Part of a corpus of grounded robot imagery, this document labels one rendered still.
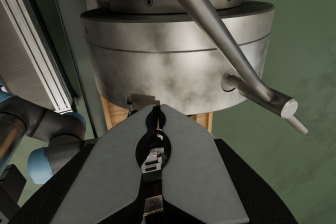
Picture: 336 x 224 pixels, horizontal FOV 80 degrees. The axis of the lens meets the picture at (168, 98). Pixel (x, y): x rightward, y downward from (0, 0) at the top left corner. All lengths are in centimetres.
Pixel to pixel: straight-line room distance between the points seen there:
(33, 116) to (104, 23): 33
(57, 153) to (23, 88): 100
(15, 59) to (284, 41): 196
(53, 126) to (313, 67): 227
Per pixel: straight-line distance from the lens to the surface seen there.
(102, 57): 30
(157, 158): 48
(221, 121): 206
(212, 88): 27
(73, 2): 92
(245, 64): 16
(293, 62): 223
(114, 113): 66
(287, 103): 22
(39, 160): 49
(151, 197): 75
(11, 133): 49
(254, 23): 28
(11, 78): 144
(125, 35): 25
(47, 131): 55
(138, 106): 29
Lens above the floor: 145
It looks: 58 degrees down
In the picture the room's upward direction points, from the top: 151 degrees clockwise
